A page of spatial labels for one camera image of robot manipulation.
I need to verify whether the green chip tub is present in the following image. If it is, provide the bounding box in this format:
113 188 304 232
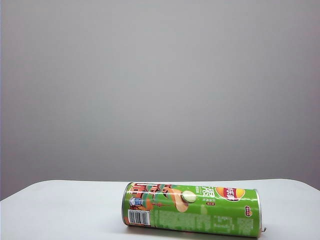
120 181 266 235

